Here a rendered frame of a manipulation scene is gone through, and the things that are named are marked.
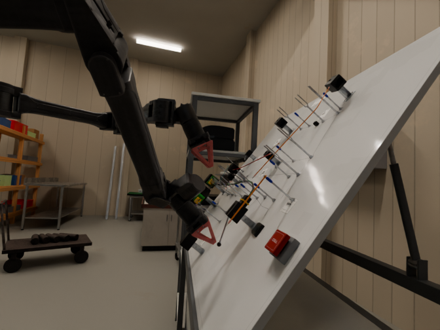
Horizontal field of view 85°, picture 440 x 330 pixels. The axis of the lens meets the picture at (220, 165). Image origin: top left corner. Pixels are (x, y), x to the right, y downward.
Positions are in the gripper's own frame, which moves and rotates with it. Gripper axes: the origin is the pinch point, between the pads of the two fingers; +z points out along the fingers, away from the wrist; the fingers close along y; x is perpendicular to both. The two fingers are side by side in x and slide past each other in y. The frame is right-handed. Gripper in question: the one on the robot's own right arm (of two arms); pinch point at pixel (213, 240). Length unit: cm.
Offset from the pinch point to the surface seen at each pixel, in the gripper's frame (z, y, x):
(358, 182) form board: 2.2, -29.8, -33.0
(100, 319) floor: 29, 145, 132
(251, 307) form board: 7.1, -27.6, -0.4
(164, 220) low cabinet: 21, 346, 79
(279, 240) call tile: 1.4, -26.8, -13.4
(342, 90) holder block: -8, 5, -69
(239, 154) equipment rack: -6, 94, -43
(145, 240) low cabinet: 25, 340, 123
